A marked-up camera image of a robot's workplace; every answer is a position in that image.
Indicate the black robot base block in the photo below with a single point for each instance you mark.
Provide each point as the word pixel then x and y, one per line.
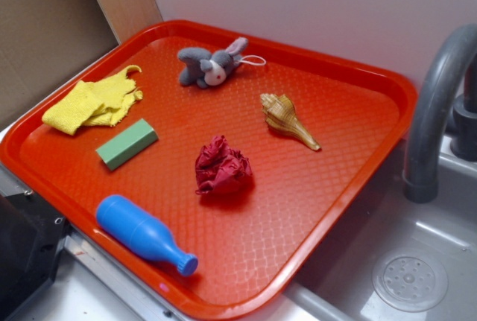
pixel 32 238

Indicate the crumpled red paper ball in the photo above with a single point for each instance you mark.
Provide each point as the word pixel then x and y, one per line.
pixel 221 169

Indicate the orange plastic tray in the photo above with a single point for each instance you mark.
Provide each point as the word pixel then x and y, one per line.
pixel 249 243

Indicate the tan conch seashell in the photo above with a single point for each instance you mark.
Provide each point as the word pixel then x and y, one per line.
pixel 281 117

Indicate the grey plush bunny toy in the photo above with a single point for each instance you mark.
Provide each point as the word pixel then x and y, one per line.
pixel 207 69

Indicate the green rectangular block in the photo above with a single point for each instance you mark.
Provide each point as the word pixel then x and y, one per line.
pixel 127 144

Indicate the blue plastic bottle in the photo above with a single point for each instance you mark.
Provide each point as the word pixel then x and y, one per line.
pixel 143 234

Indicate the yellow cloth rag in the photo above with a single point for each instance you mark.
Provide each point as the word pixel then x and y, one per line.
pixel 102 103

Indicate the grey toy faucet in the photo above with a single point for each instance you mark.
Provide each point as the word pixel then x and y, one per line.
pixel 447 100

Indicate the grey plastic toy sink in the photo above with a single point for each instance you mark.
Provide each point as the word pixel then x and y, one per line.
pixel 336 282

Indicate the round sink drain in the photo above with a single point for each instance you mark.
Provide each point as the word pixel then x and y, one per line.
pixel 410 280

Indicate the brown cardboard panel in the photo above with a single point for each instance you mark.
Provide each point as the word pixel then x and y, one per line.
pixel 43 44

